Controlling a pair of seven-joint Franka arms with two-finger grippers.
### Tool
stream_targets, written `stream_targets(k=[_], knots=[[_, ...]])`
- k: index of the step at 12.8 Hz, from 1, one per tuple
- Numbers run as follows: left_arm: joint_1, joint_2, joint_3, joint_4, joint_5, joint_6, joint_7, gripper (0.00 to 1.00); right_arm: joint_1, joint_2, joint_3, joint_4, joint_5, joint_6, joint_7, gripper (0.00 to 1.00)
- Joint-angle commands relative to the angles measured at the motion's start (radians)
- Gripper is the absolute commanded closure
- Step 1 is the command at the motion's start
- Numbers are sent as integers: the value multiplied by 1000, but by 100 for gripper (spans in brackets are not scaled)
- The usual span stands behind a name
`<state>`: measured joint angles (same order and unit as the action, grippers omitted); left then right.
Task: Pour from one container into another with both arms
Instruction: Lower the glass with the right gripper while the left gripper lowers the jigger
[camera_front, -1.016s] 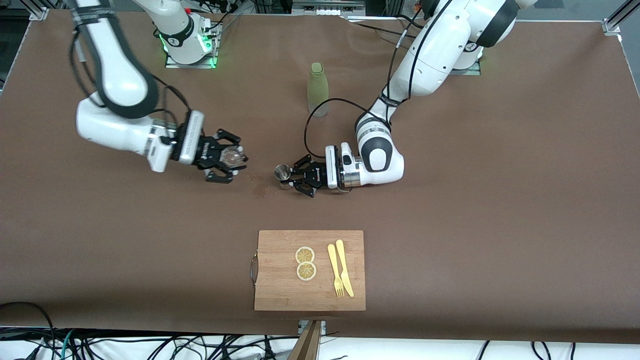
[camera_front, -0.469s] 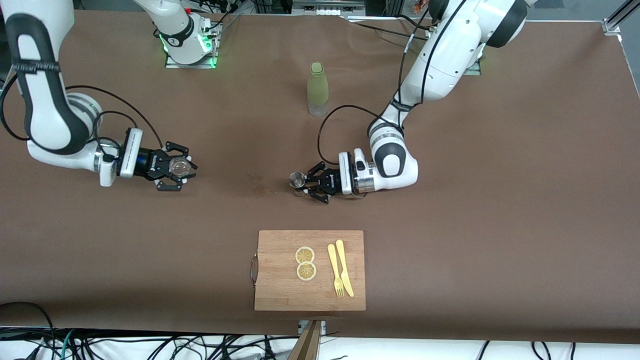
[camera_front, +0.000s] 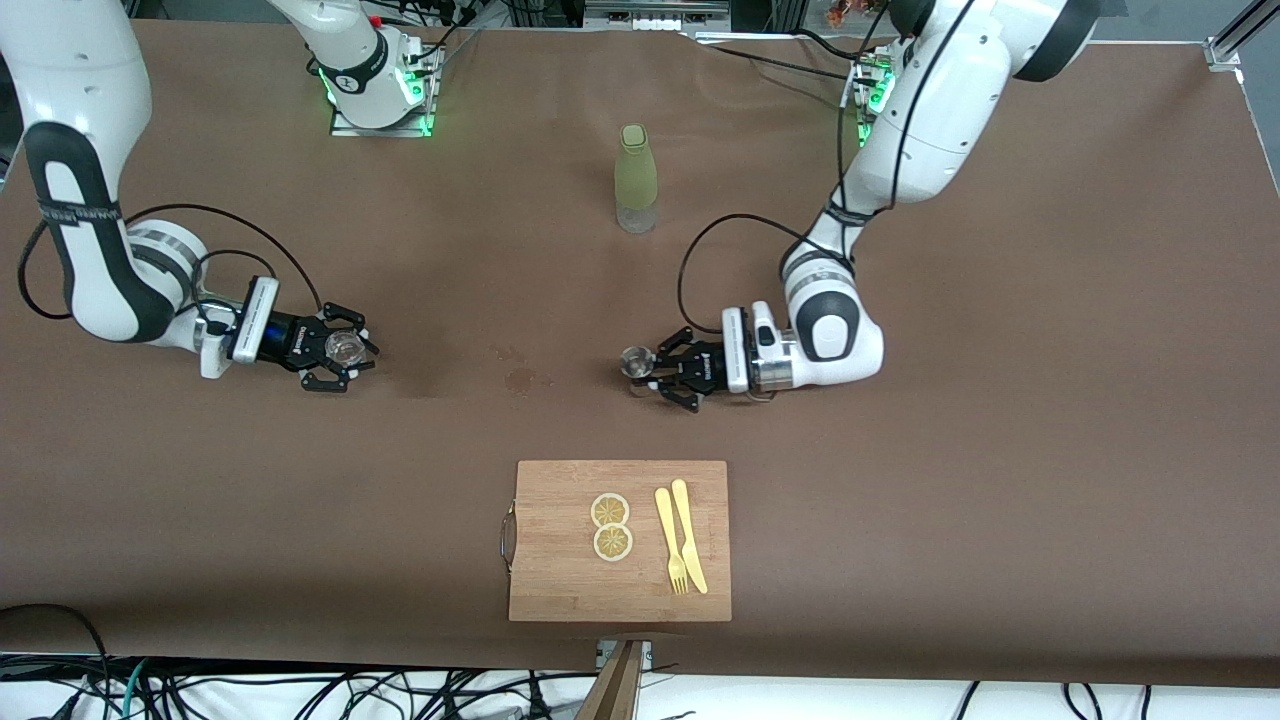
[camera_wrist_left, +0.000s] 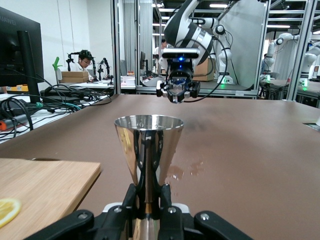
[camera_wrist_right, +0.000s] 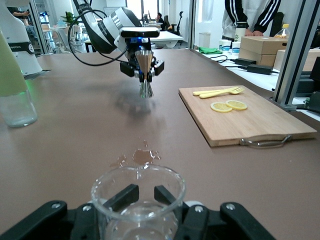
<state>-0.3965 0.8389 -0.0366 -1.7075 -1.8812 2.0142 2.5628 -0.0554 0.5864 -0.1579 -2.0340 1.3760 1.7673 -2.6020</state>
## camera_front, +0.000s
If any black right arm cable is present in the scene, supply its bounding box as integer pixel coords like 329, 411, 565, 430
18, 203, 326, 321

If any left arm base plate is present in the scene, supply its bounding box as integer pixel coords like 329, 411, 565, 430
850, 55, 901, 149

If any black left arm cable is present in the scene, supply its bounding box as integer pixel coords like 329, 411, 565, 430
677, 0, 986, 336

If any black floor cable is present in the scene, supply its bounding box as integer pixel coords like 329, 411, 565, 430
0, 603, 111, 720

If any black base cable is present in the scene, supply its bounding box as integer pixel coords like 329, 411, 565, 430
690, 28, 871, 86

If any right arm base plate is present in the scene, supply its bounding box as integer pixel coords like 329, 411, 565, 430
330, 40, 441, 138

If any wooden cutting board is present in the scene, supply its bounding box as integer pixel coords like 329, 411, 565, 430
500, 460, 732, 623

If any wooden post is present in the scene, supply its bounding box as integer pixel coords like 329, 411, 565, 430
575, 640, 641, 720

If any grey power strip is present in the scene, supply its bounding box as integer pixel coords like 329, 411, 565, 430
585, 0, 731, 31

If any yellow plastic fork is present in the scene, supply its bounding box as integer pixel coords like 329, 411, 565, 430
654, 487, 691, 596

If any green sleeved glass bottle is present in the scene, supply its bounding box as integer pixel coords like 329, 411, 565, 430
614, 123, 659, 235

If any yellow plastic knife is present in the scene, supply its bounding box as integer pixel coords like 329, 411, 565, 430
671, 478, 709, 595

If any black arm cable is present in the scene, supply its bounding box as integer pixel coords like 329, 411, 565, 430
18, 203, 326, 321
677, 0, 986, 336

